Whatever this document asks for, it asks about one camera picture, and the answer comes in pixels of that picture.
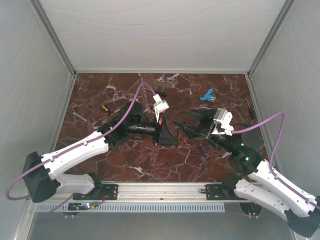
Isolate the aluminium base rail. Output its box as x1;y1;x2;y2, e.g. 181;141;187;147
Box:
24;181;297;201

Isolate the grey slotted cable duct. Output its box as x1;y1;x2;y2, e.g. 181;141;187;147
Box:
34;202;226;213

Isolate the black yellow screwdriver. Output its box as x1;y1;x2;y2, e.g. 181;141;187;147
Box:
102;104;115;117

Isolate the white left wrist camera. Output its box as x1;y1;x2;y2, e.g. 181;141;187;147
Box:
153;93;169;123

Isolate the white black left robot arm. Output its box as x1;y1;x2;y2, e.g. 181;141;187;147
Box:
23;102;179;203

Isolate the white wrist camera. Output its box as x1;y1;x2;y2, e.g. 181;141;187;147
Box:
211;108;234;136
153;93;169;123

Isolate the black mount plate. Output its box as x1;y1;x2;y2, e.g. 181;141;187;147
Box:
72;183;119;201
199;184;240;201

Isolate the blue plastic connector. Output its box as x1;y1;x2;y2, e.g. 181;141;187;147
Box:
200;88;216;103

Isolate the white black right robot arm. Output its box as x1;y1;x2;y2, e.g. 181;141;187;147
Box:
176;108;320;238

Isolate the black handled screwdriver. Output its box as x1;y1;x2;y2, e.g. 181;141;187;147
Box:
154;90;167;97

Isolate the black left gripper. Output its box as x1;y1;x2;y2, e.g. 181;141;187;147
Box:
129;115;180;147

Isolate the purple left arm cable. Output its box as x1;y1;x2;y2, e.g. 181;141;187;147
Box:
5;82;157;225

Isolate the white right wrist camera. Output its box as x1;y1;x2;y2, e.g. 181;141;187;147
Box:
211;108;234;136

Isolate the black right mount plate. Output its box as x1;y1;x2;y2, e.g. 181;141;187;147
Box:
199;184;240;201

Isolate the small black screwdriver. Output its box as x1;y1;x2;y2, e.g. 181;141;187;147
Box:
246;99;256;120

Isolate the black left mount plate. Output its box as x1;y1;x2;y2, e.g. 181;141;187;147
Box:
72;183;119;201

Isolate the silver wrench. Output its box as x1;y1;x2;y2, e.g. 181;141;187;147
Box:
70;110;90;123

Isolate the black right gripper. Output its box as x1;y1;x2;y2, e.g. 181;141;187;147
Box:
173;109;237;154

